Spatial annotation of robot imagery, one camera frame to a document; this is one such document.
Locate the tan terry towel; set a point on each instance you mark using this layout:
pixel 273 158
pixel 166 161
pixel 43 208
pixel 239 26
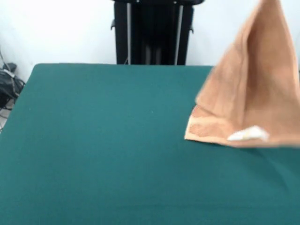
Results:
pixel 257 93

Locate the dark green table cloth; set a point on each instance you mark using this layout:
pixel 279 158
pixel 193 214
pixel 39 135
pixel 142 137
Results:
pixel 93 140

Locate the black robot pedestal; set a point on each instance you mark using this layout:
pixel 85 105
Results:
pixel 152 28

